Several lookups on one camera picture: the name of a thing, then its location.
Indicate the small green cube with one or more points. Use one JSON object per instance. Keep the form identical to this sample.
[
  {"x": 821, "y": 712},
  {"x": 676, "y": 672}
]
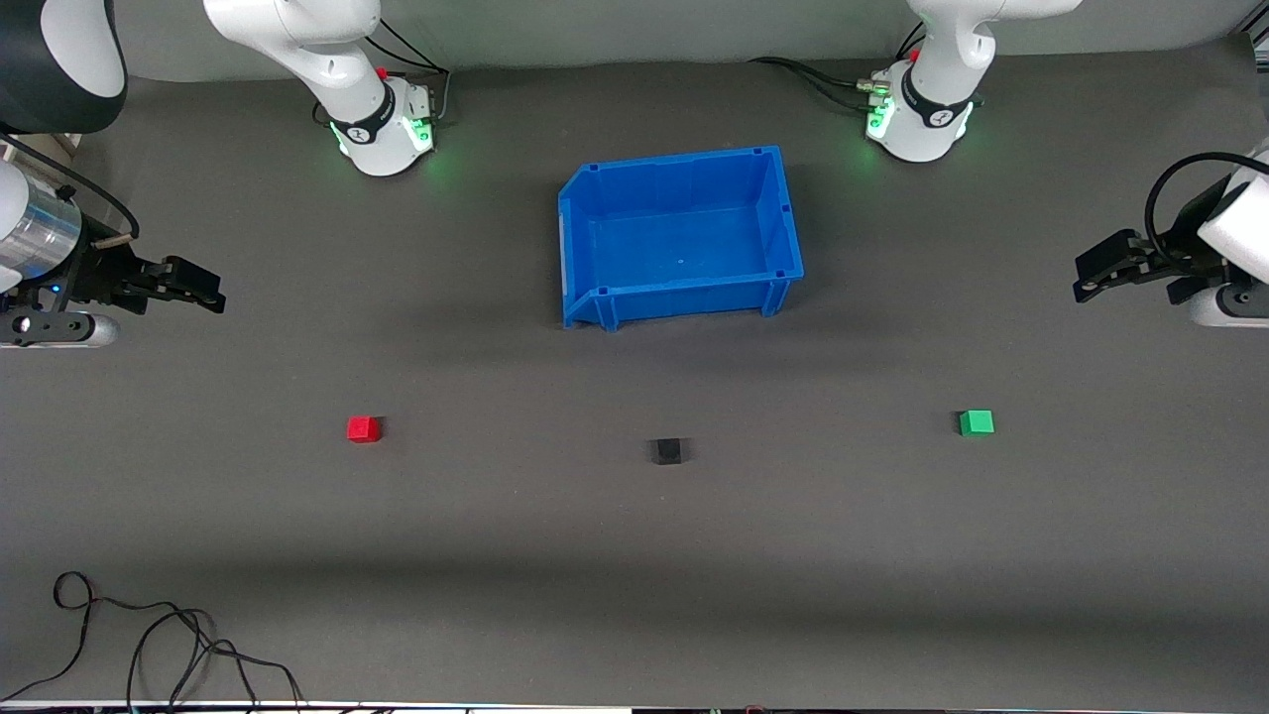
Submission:
[{"x": 977, "y": 423}]

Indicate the small red cube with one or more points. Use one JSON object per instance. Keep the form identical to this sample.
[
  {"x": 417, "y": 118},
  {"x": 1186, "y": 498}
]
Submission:
[{"x": 363, "y": 428}]

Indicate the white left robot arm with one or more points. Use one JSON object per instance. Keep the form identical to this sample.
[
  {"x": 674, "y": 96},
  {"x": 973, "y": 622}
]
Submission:
[{"x": 937, "y": 94}]

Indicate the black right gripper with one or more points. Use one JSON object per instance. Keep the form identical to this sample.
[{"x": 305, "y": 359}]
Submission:
[{"x": 100, "y": 273}]

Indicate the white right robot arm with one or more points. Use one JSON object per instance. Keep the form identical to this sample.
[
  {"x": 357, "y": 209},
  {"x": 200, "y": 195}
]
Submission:
[{"x": 337, "y": 50}]

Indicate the small black cube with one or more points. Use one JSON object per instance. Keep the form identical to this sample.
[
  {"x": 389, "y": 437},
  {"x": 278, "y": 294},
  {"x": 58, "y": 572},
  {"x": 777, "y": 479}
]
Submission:
[{"x": 668, "y": 452}]

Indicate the blue plastic storage bin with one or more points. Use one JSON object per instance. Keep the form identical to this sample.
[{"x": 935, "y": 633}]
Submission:
[{"x": 684, "y": 238}]

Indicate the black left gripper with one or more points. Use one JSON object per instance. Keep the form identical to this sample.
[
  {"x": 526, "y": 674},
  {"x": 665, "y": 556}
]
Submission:
[{"x": 1173, "y": 259}]

